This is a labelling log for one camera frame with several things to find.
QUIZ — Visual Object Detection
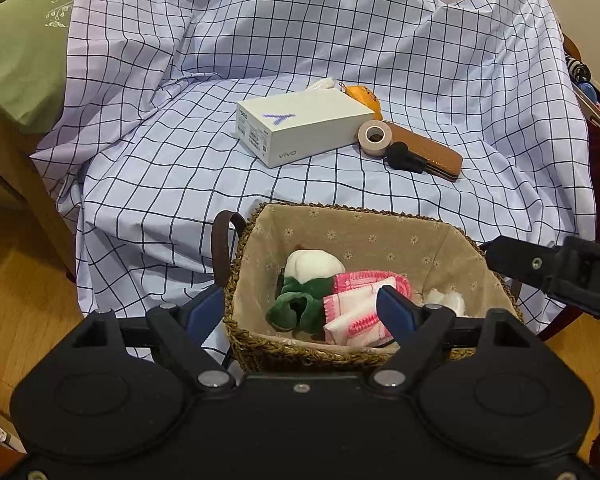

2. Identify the white fluffy plush toy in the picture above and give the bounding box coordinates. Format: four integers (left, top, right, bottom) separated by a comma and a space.
424, 288, 466, 318

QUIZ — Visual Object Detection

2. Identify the pink white knitted cloth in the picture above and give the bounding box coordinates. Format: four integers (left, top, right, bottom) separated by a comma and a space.
324, 270, 412, 347

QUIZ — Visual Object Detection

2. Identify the white round plush doll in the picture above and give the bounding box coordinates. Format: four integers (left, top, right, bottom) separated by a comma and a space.
265, 249, 346, 339

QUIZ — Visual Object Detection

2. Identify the orange pouch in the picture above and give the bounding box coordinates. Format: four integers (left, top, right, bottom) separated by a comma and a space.
340, 84, 382, 120

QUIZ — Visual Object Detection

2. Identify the white packaged cotton pad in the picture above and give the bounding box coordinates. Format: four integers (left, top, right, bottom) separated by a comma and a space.
306, 77, 336, 91

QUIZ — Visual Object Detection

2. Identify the woven basket with liner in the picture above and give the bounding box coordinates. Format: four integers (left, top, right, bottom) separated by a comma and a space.
211, 204, 518, 373

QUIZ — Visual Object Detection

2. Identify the cluttered shelf tray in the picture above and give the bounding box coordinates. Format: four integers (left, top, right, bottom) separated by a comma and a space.
562, 34, 600, 128

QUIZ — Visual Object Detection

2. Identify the brown leather wallet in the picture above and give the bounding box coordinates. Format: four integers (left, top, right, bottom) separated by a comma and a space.
386, 122, 463, 182

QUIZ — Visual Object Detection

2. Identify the beige tape roll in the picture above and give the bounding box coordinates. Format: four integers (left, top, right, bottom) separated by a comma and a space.
358, 120, 393, 156

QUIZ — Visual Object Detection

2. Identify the white vivo phone box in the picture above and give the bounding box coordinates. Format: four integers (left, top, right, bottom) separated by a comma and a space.
235, 89, 374, 168

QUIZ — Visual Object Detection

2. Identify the lavender checked cloth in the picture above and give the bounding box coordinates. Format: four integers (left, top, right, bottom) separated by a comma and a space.
33, 0, 596, 316

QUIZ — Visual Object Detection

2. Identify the green cushion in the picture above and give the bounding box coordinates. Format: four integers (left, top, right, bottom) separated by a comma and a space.
0, 0, 74, 134

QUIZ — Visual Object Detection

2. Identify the black hair tie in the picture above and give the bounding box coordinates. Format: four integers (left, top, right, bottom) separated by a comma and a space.
383, 141, 426, 175

